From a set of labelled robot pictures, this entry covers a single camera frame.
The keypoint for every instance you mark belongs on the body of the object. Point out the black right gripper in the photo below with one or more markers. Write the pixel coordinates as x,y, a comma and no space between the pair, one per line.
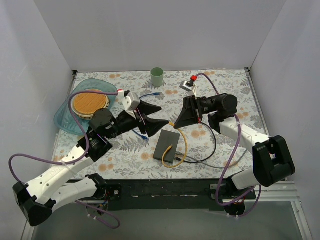
195,111

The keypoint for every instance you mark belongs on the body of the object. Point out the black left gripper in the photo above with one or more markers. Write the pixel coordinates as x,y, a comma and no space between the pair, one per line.
140,120

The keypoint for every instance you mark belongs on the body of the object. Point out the black network switch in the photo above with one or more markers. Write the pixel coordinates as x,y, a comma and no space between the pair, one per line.
165,140

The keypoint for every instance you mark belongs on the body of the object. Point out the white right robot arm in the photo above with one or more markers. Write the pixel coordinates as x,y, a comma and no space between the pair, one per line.
271,157

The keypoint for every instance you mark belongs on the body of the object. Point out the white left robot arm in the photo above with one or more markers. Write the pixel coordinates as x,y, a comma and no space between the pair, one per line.
41,196

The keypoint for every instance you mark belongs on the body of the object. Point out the green plastic cup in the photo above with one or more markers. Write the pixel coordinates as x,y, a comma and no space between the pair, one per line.
157,77

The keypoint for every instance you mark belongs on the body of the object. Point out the floral table mat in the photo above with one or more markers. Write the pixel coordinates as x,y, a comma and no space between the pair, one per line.
131,157

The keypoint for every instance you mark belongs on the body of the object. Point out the orange woven plate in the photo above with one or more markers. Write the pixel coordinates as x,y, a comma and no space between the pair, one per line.
84,105

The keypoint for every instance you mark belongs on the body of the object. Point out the teal plastic tray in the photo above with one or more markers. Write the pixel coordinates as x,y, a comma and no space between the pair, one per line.
63,118

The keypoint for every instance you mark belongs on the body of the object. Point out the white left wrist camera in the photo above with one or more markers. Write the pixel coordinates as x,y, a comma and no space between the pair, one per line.
131,101

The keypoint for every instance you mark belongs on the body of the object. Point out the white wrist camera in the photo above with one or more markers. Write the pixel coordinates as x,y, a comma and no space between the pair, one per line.
189,87
131,101

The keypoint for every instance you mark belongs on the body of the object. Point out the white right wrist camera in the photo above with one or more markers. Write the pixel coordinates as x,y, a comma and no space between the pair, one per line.
189,87

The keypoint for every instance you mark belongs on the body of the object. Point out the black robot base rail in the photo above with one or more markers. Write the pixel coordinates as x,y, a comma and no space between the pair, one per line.
161,194

